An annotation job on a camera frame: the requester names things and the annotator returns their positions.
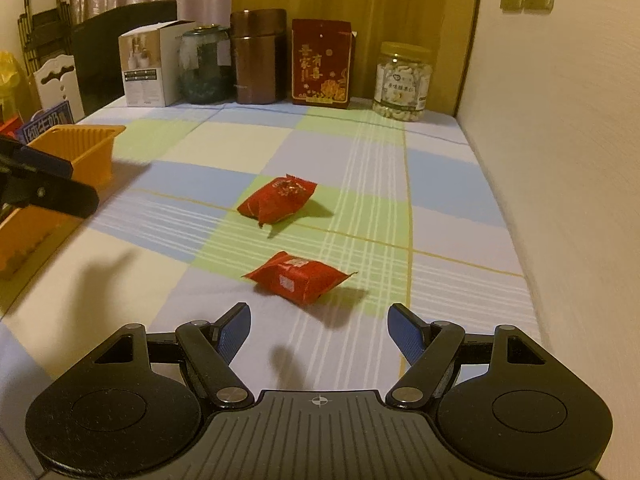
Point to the plaid tablecloth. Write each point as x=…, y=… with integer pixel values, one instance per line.
x=440, y=220

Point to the dark metal folding rack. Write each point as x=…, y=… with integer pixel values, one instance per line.
x=45, y=25

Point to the red package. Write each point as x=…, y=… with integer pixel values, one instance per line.
x=11, y=126

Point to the yellow plastic bag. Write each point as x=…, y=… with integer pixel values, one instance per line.
x=10, y=80

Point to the red snack packet white label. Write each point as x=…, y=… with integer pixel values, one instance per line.
x=300, y=277

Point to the blue printed package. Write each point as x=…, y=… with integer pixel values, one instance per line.
x=47, y=120

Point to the red snack packet gold pattern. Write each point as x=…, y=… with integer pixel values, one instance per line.
x=277, y=200

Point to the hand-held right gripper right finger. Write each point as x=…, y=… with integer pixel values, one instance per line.
x=407, y=332

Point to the clear plastic jar yellow lid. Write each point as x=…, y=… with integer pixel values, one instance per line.
x=400, y=85

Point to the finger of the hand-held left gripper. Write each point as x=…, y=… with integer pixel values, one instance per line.
x=60, y=195
x=45, y=162

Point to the dark chair back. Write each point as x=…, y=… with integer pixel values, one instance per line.
x=105, y=45

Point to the wooden wall panel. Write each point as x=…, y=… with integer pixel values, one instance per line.
x=380, y=0

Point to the dark glass jar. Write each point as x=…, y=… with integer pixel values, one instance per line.
x=205, y=67

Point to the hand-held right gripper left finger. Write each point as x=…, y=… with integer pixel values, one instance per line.
x=235, y=332

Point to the orange ribbed plastic basket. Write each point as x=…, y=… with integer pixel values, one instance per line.
x=85, y=152

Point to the white carved holder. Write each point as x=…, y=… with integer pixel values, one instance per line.
x=57, y=85

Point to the white cardboard box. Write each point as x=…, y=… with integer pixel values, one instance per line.
x=145, y=65

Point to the red gift box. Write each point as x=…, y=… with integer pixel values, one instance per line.
x=320, y=65

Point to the brown cylindrical canister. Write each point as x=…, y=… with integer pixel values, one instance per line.
x=257, y=57

